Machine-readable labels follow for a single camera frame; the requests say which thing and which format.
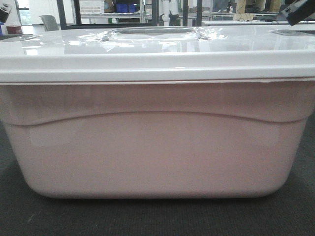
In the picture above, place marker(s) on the dark metal shelf cart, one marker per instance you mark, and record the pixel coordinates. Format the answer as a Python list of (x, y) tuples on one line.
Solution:
[(109, 14)]

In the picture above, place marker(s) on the grey office chair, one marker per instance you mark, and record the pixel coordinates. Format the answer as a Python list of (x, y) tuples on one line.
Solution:
[(49, 22)]

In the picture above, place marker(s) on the red box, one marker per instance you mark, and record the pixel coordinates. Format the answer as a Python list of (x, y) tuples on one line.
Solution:
[(13, 30)]

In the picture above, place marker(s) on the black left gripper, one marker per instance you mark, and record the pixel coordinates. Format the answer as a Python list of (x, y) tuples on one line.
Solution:
[(5, 10)]

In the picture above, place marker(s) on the white work table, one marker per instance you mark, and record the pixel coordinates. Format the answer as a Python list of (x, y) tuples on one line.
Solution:
[(242, 23)]

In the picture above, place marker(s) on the white plastic storage bin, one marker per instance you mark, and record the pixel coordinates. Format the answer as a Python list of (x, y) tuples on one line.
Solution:
[(158, 112)]

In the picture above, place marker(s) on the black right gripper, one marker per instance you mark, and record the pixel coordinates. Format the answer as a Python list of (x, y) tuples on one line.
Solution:
[(298, 10)]

